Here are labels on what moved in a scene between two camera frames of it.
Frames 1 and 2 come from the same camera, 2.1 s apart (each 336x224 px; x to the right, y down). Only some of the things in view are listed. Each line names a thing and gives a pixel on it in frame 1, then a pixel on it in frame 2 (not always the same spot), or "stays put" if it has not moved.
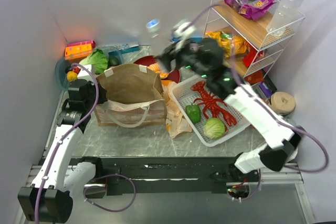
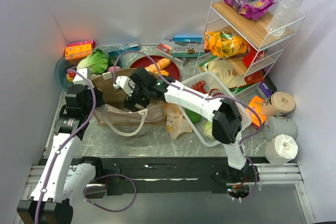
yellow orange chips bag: [231, 44] stays put
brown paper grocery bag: [135, 97] stays put
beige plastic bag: [176, 124] stays put
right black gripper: [171, 56] to [134, 100]
